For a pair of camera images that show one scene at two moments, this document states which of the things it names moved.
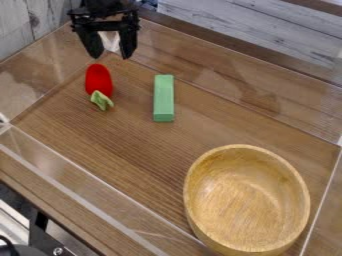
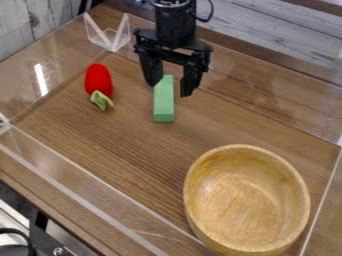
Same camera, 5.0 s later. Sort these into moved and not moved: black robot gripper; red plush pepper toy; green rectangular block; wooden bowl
Moved: black robot gripper
Not moved: green rectangular block; wooden bowl; red plush pepper toy
